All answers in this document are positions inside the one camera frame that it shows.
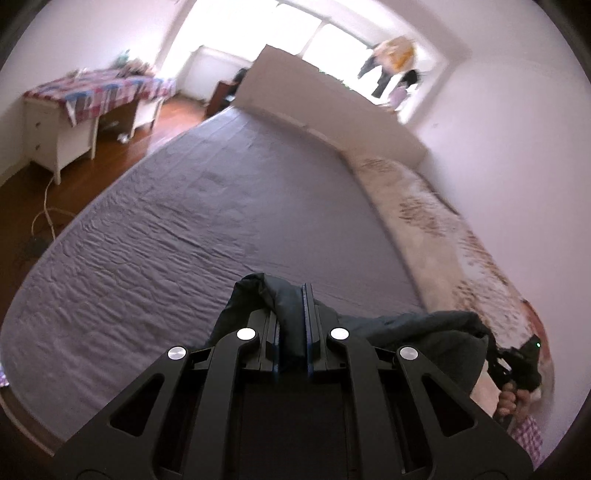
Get bright window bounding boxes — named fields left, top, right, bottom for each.
left=161, top=0, right=472, bottom=125

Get pile of small desk objects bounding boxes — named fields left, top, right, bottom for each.
left=113, top=48, right=158, bottom=77

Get person's right hand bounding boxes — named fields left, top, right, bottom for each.
left=496, top=379, right=536, bottom=421

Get white desk with drawers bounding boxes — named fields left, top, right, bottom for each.
left=23, top=74, right=162, bottom=185

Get dark green quilted jacket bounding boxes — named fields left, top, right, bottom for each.
left=203, top=272, right=497, bottom=416

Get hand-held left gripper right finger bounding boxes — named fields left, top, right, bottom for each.
left=301, top=282, right=534, bottom=480

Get dark hanging trousers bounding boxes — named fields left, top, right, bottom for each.
left=358, top=55, right=393, bottom=99

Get beige floral blanket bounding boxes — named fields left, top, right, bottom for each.
left=342, top=154, right=557, bottom=407

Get person's pink checked clothing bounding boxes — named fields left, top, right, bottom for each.
left=508, top=413, right=544, bottom=467

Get yellow white hanging garment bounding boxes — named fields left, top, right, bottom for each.
left=372, top=36, right=419, bottom=75

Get plaid desk cloth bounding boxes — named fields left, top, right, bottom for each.
left=23, top=68, right=176, bottom=125

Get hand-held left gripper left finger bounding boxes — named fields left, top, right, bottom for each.
left=51, top=307, right=282, bottom=480

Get white bed headboard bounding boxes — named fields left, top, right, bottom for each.
left=233, top=44, right=428, bottom=169

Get dark power strip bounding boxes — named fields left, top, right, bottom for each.
left=24, top=235, right=52, bottom=258

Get white floor cable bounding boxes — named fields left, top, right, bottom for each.
left=30, top=173, right=75, bottom=241

